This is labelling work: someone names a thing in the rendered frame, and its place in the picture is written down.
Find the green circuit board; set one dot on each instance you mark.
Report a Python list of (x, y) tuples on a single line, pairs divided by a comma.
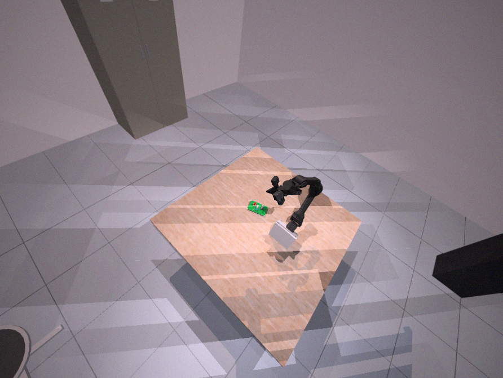
[(257, 207)]

